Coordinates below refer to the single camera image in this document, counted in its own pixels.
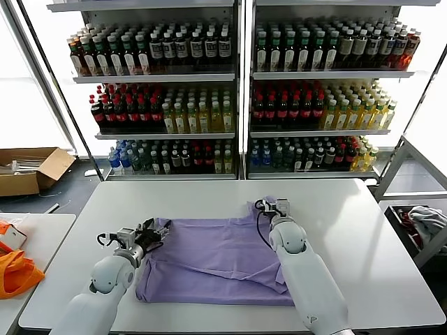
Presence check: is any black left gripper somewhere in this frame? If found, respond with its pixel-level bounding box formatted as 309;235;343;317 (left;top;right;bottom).
134;217;173;253

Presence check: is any purple t-shirt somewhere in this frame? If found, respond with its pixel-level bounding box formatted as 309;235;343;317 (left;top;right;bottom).
134;195;298;308

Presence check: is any cola bottle red cap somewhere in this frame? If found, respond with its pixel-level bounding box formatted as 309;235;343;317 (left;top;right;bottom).
138;96;152;128
89;94;104;129
300;92;313;123
126;96;140;128
288;92;301;123
275;93;289;123
263;93;277;123
251;93;265;123
334;143;346;168
149;96;163;128
203;146;215;172
344;143;357;168
102;97;116;128
192;146;205;172
311;92;325;123
114;96;128;128

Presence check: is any white side table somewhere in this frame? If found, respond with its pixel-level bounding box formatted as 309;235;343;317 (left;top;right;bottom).
0;213;77;335

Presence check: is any white orange carton box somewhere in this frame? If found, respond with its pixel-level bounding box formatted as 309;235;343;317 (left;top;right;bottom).
0;219;28;255

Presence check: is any open cardboard box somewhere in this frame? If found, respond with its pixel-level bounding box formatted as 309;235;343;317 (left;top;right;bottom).
0;147;77;198

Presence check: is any orange cloth bag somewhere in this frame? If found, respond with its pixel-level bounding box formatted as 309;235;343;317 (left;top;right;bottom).
0;249;45;300

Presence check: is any grey metal shelf unit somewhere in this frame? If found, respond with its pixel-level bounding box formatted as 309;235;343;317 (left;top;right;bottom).
242;0;417;181
45;0;245;181

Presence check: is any green cap white label bottle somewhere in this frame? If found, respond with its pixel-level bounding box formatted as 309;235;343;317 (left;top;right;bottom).
297;30;311;72
325;30;340;71
121;33;137;75
108;34;123;76
312;30;325;72
94;35;110;76
254;30;268;73
134;33;151;75
80;36;96;77
268;30;282;73
283;30;296;72

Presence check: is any dark bottle black white label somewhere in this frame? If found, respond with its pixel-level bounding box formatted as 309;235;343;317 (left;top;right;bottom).
149;31;164;66
174;31;189;66
203;30;218;66
189;30;204;66
217;29;232;66
162;31;176;66

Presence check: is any amber tea bottle white label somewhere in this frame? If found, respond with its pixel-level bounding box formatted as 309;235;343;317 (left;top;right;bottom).
68;38;82;77

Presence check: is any dark grey storage bin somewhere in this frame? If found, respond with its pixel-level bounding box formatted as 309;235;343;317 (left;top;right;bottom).
383;204;447;269

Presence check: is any red garment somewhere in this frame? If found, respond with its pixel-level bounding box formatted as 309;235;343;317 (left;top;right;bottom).
400;208;423;251

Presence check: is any grey white garment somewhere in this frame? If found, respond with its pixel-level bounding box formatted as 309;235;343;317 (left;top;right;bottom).
407;205;447;245

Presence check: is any red drink bottle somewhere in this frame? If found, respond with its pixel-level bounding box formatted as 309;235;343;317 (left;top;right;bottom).
391;29;407;69
403;28;421;70

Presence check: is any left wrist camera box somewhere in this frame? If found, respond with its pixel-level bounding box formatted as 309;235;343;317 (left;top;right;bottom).
116;226;141;251

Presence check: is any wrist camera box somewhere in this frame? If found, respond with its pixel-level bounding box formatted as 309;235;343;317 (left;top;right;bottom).
116;226;141;251
274;198;293;218

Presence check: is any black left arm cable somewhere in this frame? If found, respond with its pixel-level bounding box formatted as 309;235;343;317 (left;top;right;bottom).
96;232;119;249

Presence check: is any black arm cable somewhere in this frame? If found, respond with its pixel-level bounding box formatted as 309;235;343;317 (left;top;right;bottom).
96;232;119;249
254;198;279;247

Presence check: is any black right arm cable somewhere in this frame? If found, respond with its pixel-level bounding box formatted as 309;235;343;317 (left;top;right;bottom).
254;198;279;247

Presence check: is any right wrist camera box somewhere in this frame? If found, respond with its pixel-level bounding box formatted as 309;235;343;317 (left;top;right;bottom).
274;198;293;218

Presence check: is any dark metal frame post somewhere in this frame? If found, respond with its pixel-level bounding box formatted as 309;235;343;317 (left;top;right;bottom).
16;0;105;181
376;45;447;181

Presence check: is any wide grey frame pillar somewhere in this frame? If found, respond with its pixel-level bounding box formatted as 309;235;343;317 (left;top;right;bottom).
0;0;78;156

